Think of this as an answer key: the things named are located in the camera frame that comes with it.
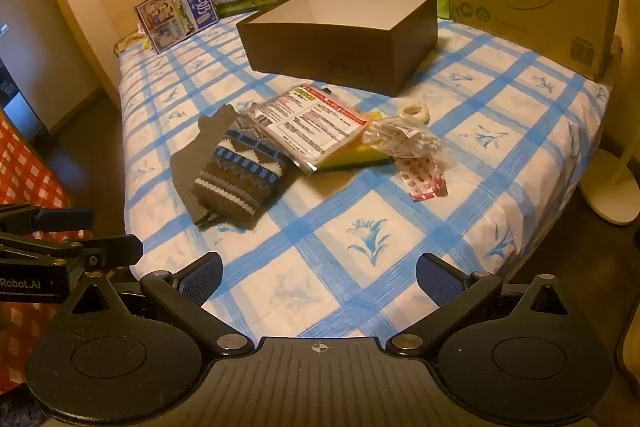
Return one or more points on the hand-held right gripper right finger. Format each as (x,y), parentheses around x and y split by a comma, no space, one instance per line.
(440,279)

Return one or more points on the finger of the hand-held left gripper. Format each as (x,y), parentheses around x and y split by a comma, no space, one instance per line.
(110,251)
(65,219)

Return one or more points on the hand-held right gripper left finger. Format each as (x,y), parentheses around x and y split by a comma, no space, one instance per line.
(202,279)

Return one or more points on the red white adhesive bandage strip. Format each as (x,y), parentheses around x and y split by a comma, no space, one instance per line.
(422,179)

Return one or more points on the brown blue patterned knit sock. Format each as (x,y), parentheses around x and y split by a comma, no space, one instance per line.
(240,172)

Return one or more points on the grey cloth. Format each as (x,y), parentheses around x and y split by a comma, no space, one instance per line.
(192,162)

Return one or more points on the clear bag of cotton swabs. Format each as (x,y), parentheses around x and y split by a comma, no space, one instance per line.
(400,139)

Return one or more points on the yellow sponge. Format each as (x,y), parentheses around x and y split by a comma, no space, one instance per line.
(345,157)

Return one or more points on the cream knitted scrunchie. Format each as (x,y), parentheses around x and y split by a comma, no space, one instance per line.
(417,113)

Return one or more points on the plastic packet with red label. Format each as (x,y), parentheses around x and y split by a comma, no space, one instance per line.
(305,122)

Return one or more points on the brown box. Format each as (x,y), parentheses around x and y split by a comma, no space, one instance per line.
(340,52)

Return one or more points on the red checkered cloth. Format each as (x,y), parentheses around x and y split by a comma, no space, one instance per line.
(30,167)

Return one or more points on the blue checked bed sheet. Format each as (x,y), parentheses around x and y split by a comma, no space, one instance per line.
(350,217)

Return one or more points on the yellow cloth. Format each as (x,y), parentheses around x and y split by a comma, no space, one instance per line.
(131,43)

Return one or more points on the white stand fan base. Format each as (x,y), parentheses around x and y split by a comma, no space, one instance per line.
(610,192)

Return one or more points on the blue milk carton with photos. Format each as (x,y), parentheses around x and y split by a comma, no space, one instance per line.
(170,17)

